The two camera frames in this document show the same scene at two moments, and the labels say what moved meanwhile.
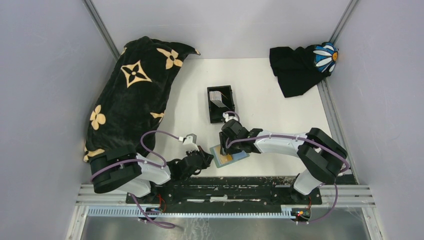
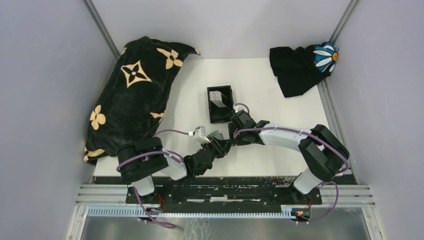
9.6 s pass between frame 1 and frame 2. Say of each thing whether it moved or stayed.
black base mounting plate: stayed
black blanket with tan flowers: stayed
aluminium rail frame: stayed
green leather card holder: moved
